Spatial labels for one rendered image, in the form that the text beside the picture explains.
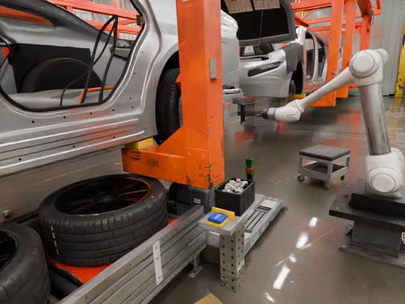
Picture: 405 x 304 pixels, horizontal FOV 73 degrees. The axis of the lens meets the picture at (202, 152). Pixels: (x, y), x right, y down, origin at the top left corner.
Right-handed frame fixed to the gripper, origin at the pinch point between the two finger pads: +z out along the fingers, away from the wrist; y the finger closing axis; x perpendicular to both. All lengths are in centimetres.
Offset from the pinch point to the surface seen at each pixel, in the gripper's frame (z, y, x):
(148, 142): 36, -66, -11
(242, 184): -33, -73, -26
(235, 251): -34, -83, -58
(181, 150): 3, -74, -11
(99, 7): 602, 363, 229
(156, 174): 22, -76, -28
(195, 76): -10, -76, 28
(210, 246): -10, -69, -71
